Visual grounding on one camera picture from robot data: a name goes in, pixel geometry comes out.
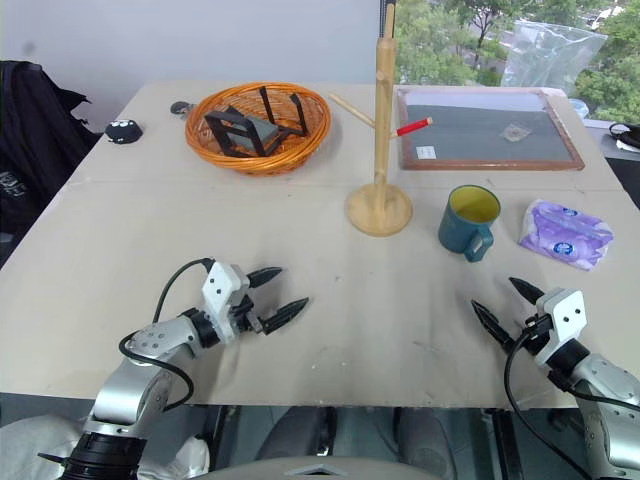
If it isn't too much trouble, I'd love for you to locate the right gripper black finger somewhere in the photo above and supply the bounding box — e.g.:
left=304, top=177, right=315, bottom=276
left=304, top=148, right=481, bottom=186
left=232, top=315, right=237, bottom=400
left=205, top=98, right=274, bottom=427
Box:
left=508, top=276, right=541, bottom=304
left=471, top=299, right=517, bottom=349

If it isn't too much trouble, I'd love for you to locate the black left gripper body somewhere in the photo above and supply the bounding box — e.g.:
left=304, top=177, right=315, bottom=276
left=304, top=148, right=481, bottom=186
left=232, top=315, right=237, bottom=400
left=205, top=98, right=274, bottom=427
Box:
left=230, top=294, right=267, bottom=336

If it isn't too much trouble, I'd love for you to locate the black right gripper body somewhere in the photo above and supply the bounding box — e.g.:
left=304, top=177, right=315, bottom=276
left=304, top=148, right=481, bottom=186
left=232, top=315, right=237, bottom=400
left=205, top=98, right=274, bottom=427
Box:
left=509, top=312, right=552, bottom=352

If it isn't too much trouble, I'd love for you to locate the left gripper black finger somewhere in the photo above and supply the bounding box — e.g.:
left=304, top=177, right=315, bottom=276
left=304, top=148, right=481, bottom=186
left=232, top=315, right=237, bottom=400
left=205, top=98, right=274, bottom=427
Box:
left=246, top=266, right=284, bottom=290
left=259, top=297, right=310, bottom=336

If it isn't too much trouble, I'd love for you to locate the teal mug yellow inside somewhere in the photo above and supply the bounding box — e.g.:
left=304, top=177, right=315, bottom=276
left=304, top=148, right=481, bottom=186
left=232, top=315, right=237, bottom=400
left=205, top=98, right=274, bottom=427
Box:
left=437, top=184, right=503, bottom=264

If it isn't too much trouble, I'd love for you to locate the wooden mug tree stand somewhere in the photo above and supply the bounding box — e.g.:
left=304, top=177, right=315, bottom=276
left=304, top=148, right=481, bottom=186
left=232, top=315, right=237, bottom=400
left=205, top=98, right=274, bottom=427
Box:
left=328, top=0, right=434, bottom=237

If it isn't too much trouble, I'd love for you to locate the purple tissue pack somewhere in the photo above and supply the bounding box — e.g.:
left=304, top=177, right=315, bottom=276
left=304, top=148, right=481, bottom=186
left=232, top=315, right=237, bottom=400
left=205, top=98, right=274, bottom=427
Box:
left=517, top=198, right=615, bottom=273

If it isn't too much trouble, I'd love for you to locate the orange wicker basket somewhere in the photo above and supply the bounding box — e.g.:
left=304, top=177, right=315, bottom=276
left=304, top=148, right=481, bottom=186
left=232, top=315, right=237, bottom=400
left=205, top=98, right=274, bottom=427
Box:
left=184, top=82, right=333, bottom=176

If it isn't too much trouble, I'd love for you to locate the grey rounded shape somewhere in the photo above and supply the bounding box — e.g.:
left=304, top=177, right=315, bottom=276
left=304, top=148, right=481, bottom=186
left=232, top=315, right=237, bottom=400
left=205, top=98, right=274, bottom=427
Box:
left=394, top=407, right=457, bottom=467

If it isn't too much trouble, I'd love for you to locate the black stand with grey pad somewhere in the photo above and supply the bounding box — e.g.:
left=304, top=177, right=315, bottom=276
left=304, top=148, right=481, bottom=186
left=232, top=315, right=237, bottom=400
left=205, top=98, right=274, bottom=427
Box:
left=203, top=85, right=309, bottom=159

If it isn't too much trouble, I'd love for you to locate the grey side table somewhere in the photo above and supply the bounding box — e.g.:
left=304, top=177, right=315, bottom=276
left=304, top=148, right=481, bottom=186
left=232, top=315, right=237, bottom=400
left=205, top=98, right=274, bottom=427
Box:
left=582, top=117, right=640, bottom=211

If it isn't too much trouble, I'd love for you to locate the wood-framed dark board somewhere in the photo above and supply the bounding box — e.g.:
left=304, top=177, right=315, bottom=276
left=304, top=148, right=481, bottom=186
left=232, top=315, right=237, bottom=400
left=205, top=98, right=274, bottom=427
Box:
left=396, top=85, right=586, bottom=172

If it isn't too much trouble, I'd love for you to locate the black plush toy with eyes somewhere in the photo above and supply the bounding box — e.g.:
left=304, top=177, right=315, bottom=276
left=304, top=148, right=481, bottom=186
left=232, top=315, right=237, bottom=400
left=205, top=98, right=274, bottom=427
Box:
left=104, top=118, right=144, bottom=145

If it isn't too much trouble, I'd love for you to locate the clear plastic bag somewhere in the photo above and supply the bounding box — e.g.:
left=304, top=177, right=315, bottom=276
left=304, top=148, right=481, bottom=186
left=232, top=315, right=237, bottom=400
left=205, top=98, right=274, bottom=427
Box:
left=499, top=18, right=609, bottom=101

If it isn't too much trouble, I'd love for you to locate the black jacket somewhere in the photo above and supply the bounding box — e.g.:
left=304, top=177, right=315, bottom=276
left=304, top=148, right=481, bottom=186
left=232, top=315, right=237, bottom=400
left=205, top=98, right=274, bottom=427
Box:
left=0, top=59, right=104, bottom=271

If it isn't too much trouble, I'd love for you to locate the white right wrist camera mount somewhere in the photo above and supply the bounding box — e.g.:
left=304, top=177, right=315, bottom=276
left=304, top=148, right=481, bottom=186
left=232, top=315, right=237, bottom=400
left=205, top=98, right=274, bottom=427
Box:
left=532, top=287, right=586, bottom=369

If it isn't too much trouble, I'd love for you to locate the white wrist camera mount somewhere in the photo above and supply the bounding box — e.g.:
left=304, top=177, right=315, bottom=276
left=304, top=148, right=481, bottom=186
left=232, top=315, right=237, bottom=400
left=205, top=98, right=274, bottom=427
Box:
left=201, top=260, right=251, bottom=346
left=532, top=287, right=586, bottom=369

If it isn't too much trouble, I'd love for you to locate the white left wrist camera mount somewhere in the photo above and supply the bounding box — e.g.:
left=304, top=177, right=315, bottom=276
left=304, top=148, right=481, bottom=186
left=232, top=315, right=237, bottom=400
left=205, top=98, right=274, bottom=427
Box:
left=201, top=260, right=251, bottom=346

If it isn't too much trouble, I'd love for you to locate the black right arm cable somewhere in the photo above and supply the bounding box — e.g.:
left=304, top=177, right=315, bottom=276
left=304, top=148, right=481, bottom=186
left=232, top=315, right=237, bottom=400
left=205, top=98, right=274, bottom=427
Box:
left=503, top=329, right=596, bottom=480

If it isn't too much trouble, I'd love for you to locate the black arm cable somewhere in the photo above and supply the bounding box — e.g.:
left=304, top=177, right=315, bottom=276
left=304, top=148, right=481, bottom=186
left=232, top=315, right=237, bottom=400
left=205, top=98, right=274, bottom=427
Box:
left=503, top=329, right=596, bottom=480
left=118, top=257, right=216, bottom=412

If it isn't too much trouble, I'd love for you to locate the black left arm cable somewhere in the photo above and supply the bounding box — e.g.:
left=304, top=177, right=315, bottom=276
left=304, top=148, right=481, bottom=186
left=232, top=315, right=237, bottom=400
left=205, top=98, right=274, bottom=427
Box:
left=118, top=257, right=216, bottom=412

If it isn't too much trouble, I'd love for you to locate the black object with strap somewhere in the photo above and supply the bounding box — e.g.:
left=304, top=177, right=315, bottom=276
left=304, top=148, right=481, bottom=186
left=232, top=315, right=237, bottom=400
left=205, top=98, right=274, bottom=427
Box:
left=608, top=121, right=640, bottom=149

